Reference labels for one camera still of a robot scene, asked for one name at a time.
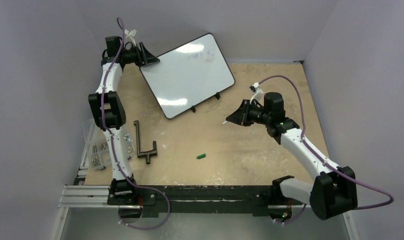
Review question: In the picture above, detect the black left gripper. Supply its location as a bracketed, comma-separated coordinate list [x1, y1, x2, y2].
[120, 42, 160, 67]

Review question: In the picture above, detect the white whiteboard black frame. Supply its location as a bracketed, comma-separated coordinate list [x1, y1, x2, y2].
[139, 33, 236, 119]

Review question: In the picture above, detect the green marker cap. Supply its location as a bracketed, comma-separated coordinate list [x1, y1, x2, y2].
[196, 153, 206, 160]

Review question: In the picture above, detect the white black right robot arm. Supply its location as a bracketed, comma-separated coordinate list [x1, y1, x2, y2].
[225, 92, 358, 220]

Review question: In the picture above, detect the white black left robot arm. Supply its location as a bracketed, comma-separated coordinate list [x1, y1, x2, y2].
[88, 36, 160, 206]

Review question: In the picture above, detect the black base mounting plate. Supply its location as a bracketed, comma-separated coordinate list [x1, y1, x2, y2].
[107, 185, 301, 218]

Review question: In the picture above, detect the clear plastic screw box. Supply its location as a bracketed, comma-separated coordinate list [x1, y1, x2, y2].
[82, 119, 135, 171]

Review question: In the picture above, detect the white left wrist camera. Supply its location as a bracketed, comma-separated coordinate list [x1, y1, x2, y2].
[123, 29, 137, 46]

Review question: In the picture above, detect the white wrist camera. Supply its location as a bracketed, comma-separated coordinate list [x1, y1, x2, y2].
[249, 82, 264, 103]
[123, 29, 137, 46]

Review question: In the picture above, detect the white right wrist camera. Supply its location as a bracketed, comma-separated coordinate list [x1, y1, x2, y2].
[249, 82, 264, 103]

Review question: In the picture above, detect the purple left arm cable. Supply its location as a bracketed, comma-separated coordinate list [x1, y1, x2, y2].
[100, 17, 172, 231]

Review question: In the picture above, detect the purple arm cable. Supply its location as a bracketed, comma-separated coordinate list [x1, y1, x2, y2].
[257, 74, 395, 226]
[100, 17, 172, 231]

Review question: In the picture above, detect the dark metal T-handle tool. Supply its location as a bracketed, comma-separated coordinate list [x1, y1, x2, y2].
[133, 120, 159, 166]

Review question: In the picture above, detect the aluminium frame rail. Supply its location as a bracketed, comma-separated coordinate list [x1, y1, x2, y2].
[57, 155, 112, 209]

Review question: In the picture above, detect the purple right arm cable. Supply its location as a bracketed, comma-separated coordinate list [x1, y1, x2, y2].
[257, 74, 395, 226]

